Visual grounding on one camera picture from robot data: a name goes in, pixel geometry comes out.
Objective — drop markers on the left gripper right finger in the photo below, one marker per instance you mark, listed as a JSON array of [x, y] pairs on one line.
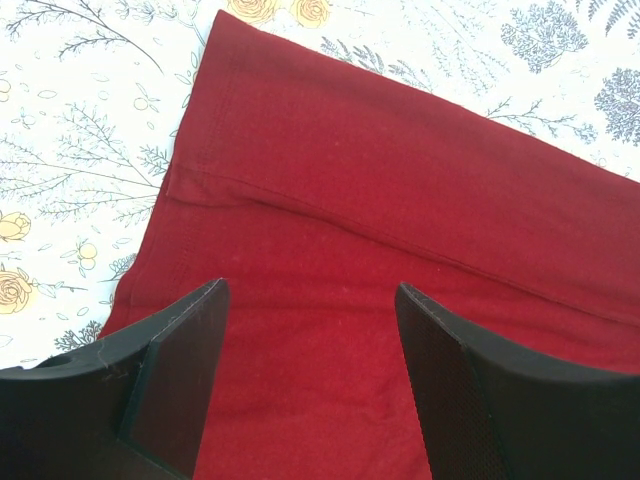
[[490, 408]]

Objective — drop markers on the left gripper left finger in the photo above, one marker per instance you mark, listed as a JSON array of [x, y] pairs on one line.
[[131, 405]]

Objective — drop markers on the red t shirt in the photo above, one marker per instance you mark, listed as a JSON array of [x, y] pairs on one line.
[[315, 188]]

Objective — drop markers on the floral patterned table mat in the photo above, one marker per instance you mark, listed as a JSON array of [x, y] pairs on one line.
[[92, 93]]

